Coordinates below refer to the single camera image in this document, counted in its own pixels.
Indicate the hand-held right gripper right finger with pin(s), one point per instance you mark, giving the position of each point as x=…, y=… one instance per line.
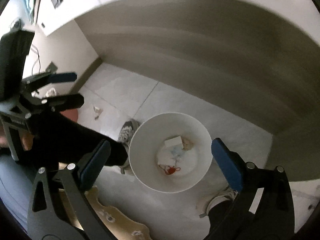
x=226, y=165

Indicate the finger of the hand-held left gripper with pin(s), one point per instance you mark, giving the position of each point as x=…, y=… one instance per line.
x=67, y=101
x=62, y=77

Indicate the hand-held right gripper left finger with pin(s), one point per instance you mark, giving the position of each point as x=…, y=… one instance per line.
x=93, y=165

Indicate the white waste bin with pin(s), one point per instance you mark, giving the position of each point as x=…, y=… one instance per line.
x=150, y=175

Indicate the small white box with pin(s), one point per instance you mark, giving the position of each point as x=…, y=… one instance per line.
x=173, y=141

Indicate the white tissue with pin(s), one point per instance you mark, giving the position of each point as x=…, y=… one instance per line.
x=163, y=158

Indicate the person's left hand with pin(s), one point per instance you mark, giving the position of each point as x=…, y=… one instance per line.
x=27, y=141

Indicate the red round object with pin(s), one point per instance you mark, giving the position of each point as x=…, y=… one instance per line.
x=71, y=115

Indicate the person's left leg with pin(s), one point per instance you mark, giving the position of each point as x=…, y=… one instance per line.
x=75, y=140

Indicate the tissue scrap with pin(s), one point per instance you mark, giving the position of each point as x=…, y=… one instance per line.
x=97, y=112

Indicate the person's right shoe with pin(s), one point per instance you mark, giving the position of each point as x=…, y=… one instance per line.
x=217, y=201

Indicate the person's shoe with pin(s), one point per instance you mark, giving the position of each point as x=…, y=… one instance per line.
x=217, y=201
x=127, y=132

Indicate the person's left shoe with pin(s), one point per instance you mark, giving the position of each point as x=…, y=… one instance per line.
x=127, y=132

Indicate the printed cardboard box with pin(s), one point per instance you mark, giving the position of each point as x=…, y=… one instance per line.
x=120, y=220

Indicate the white bed base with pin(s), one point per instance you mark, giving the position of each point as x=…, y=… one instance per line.
x=175, y=30

